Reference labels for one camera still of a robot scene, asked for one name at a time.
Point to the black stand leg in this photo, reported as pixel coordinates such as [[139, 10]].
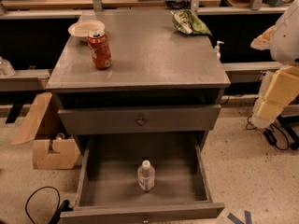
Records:
[[286, 124]]

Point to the white pump dispenser bottle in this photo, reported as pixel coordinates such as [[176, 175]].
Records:
[[218, 49]]

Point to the white bowl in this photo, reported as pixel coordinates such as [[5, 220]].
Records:
[[81, 29]]

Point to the clear plastic container left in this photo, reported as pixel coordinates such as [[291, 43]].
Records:
[[6, 69]]

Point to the round brass drawer knob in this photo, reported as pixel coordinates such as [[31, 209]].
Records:
[[141, 122]]

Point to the green chip bag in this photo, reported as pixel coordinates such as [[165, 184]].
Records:
[[189, 24]]

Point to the orange soda can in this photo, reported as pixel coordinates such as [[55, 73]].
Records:
[[99, 47]]

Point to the cardboard box pieces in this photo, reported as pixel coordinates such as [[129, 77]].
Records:
[[52, 149]]

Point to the open middle drawer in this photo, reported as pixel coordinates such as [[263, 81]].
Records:
[[108, 187]]

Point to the closed top drawer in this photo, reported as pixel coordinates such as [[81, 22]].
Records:
[[159, 119]]

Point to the grey drawer cabinet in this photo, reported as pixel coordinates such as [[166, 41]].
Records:
[[153, 64]]

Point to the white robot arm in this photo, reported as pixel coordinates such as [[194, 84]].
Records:
[[279, 88]]

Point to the clear plastic water bottle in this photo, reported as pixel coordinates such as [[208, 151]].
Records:
[[146, 176]]

